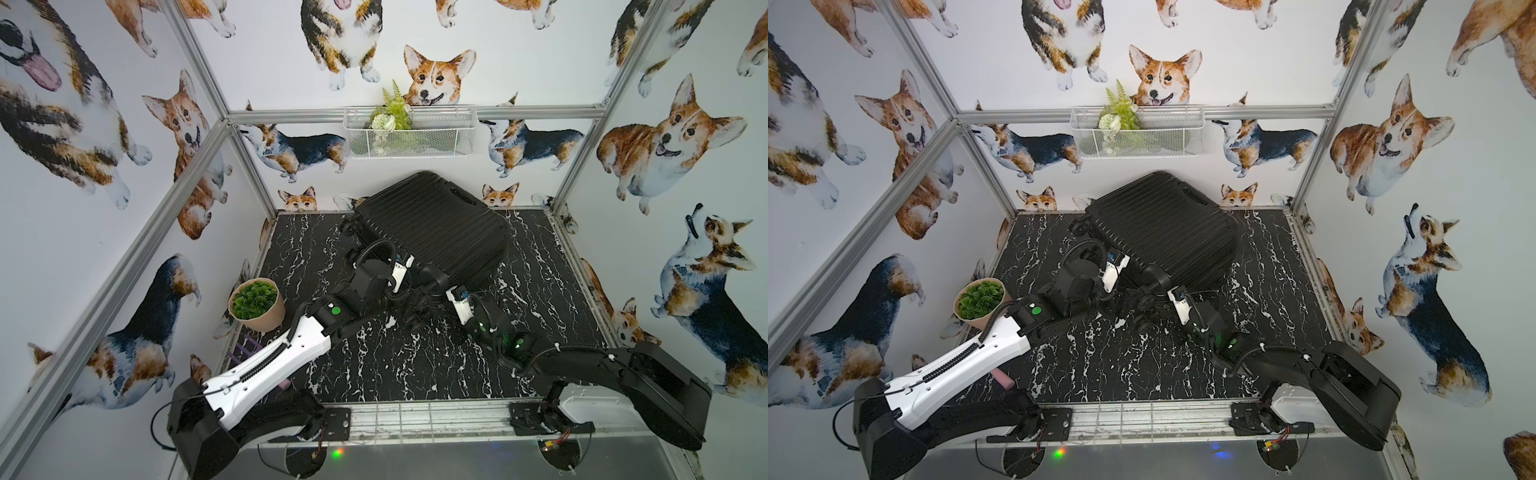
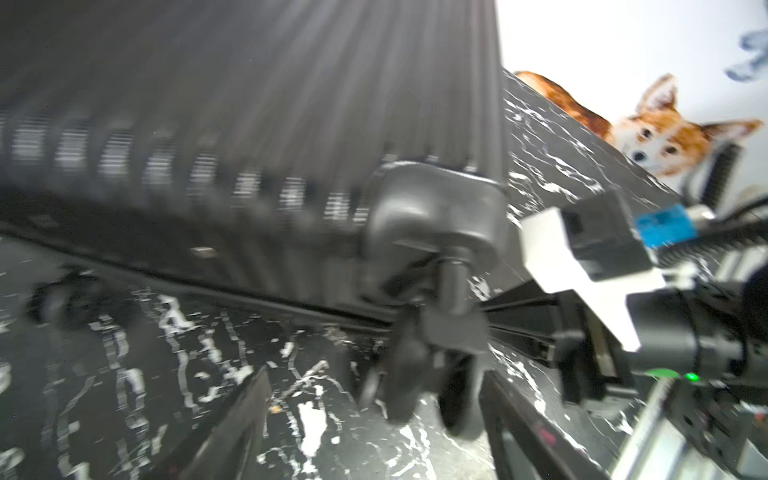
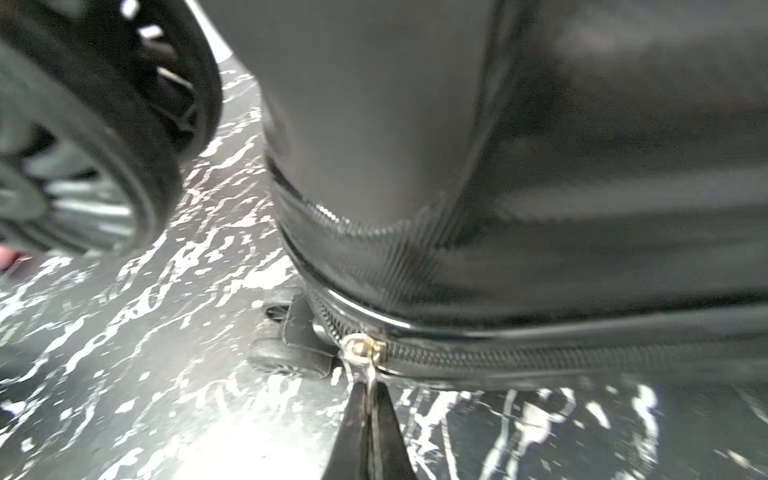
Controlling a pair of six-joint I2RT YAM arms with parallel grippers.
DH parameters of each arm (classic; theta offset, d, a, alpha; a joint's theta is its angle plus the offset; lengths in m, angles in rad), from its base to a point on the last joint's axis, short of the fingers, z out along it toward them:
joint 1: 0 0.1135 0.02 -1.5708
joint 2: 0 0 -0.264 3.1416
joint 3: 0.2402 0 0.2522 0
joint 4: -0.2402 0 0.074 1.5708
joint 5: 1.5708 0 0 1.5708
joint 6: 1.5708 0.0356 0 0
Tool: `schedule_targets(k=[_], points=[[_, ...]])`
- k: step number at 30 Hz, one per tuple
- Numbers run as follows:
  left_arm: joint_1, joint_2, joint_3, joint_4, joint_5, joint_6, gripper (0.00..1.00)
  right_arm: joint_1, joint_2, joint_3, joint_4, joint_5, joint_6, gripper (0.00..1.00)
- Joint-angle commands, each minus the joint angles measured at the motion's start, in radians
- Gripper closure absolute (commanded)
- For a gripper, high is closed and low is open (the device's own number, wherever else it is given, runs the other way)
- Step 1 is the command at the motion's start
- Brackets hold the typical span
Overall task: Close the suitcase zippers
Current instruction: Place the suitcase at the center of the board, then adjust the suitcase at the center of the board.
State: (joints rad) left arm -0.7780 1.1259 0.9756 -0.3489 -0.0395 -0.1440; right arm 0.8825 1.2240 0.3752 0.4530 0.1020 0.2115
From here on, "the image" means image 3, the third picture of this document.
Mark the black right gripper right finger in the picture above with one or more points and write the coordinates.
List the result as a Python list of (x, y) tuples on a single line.
[(388, 454)]

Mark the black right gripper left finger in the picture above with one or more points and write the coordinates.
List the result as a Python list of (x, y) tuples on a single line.
[(349, 454)]

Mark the silver zipper pull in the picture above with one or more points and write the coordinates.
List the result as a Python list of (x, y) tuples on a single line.
[(365, 353)]

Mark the black hard-shell suitcase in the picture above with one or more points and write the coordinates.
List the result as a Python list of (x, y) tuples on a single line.
[(506, 193)]

